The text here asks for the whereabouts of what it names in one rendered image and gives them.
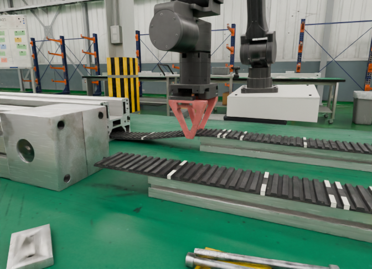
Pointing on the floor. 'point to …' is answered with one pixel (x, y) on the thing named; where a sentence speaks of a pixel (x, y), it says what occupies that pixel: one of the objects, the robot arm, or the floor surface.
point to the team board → (15, 45)
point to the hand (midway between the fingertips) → (194, 131)
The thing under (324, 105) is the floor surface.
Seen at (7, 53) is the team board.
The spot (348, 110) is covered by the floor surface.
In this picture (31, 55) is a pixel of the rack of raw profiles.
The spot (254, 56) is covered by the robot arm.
